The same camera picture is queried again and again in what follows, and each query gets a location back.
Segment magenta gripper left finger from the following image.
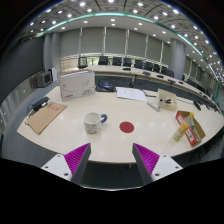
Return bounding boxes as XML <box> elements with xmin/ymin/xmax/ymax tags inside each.
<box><xmin>64</xmin><ymin>143</ymin><xmax>91</xmax><ymax>185</ymax></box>

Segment red round sticker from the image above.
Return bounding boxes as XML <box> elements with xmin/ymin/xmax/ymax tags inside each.
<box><xmin>119</xmin><ymin>121</ymin><xmax>134</xmax><ymax>133</ymax></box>

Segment white mug blue handle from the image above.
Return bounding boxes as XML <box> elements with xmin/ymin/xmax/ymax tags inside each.
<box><xmin>84</xmin><ymin>112</ymin><xmax>108</xmax><ymax>134</ymax></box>

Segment white paper sheets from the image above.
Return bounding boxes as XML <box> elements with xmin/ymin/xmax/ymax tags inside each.
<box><xmin>116</xmin><ymin>87</ymin><xmax>146</xmax><ymax>102</ymax></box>

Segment white remote control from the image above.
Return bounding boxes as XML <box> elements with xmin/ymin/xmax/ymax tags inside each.
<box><xmin>147</xmin><ymin>101</ymin><xmax>161</xmax><ymax>111</ymax></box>

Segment red open cardboard box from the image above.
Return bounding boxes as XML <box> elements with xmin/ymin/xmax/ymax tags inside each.
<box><xmin>176</xmin><ymin>111</ymin><xmax>206</xmax><ymax>146</ymax></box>

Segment clear bottle in box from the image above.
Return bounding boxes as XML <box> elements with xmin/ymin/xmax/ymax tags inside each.
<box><xmin>186</xmin><ymin>112</ymin><xmax>195</xmax><ymax>129</ymax></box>

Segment black office chair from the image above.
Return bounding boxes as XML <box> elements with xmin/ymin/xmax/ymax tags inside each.
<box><xmin>123</xmin><ymin>58</ymin><xmax>132</xmax><ymax>67</ymax></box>
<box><xmin>78</xmin><ymin>57</ymin><xmax>88</xmax><ymax>69</ymax></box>
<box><xmin>112</xmin><ymin>57</ymin><xmax>122</xmax><ymax>66</ymax></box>
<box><xmin>98</xmin><ymin>56</ymin><xmax>109</xmax><ymax>65</ymax></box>

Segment white cardboard box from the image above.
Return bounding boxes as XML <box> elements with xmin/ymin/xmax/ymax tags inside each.
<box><xmin>59</xmin><ymin>70</ymin><xmax>95</xmax><ymax>102</ymax></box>

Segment black device on table edge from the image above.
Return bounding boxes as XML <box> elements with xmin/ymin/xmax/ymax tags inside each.
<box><xmin>32</xmin><ymin>96</ymin><xmax>49</xmax><ymax>111</ymax></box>

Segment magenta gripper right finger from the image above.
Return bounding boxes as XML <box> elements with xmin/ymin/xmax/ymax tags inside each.
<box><xmin>132</xmin><ymin>143</ymin><xmax>160</xmax><ymax>185</ymax></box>

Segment small beige cardboard box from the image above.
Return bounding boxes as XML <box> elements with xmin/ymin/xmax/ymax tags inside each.
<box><xmin>157</xmin><ymin>89</ymin><xmax>178</xmax><ymax>111</ymax></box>

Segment brown cardboard sheet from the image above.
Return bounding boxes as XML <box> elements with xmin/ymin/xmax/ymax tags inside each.
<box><xmin>28</xmin><ymin>102</ymin><xmax>67</xmax><ymax>134</ymax></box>

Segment yellow bottle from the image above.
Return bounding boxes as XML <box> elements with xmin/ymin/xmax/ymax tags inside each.
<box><xmin>173</xmin><ymin>122</ymin><xmax>189</xmax><ymax>141</ymax></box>

